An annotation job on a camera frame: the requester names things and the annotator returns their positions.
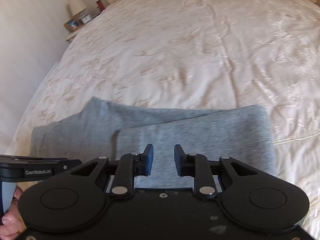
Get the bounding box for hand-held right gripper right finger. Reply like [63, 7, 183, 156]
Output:
[174, 144, 258, 197]

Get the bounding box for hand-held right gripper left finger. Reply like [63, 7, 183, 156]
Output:
[70, 144, 154, 197]

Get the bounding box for grey speckled pants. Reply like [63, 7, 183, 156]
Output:
[30, 97, 277, 193]

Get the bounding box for person's left hand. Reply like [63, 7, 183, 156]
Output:
[0, 187, 27, 240]

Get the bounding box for cream embroidered bedspread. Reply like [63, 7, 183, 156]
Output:
[5, 0, 320, 240]

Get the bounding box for cream nightstand with drawer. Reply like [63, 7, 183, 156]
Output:
[66, 29, 84, 43]

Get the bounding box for white table lamp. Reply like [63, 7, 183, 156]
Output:
[68, 0, 87, 16]

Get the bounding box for wooden photo frame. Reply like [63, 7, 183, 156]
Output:
[64, 17, 83, 32]

